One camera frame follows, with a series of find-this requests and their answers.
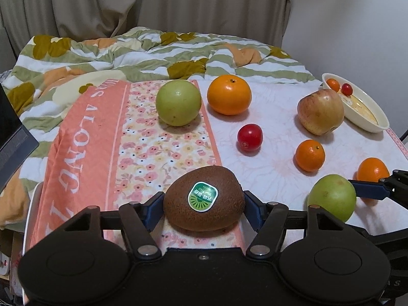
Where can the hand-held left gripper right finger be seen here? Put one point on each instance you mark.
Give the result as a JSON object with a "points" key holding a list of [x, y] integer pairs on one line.
{"points": [[251, 210]]}

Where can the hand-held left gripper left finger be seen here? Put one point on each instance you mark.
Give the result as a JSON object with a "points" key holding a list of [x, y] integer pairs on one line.
{"points": [[155, 210]]}

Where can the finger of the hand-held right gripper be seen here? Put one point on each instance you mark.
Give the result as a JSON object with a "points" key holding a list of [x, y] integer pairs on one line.
{"points": [[389, 240], [366, 189]]}

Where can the small mandarin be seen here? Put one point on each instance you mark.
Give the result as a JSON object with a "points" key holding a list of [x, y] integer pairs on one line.
{"points": [[309, 156], [372, 169]]}

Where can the green apple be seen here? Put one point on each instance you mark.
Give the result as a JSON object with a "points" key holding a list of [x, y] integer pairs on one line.
{"points": [[331, 197], [178, 102]]}

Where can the brown kiwi with green sticker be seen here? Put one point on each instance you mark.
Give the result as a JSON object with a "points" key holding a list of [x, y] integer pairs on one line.
{"points": [[204, 210]]}

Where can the large red cherry tomato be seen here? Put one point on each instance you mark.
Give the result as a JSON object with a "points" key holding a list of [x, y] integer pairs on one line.
{"points": [[250, 137]]}

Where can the white bowl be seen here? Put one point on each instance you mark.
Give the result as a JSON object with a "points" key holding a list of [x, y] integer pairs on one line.
{"points": [[366, 111]]}

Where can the red apple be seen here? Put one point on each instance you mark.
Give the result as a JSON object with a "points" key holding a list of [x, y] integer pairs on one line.
{"points": [[320, 111]]}

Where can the small red cherry tomato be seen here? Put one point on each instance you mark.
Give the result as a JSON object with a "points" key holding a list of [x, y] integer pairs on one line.
{"points": [[346, 89]]}

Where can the small orange cherry tomato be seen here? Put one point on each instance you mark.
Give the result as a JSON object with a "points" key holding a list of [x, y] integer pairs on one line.
{"points": [[333, 85]]}

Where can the large orange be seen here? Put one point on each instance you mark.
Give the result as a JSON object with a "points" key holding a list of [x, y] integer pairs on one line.
{"points": [[229, 95]]}

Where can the pink floral towel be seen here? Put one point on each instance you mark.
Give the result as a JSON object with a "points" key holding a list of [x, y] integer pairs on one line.
{"points": [[95, 134]]}

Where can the white power strip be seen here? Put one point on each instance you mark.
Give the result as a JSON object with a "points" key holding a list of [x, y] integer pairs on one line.
{"points": [[4, 263]]}

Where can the black flat device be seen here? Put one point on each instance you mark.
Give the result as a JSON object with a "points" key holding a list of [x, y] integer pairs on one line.
{"points": [[12, 134]]}

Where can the green striped floral blanket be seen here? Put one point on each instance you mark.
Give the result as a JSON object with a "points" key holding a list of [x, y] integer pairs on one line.
{"points": [[95, 54]]}

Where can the beige curtain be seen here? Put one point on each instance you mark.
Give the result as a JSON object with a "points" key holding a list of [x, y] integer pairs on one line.
{"points": [[159, 3]]}

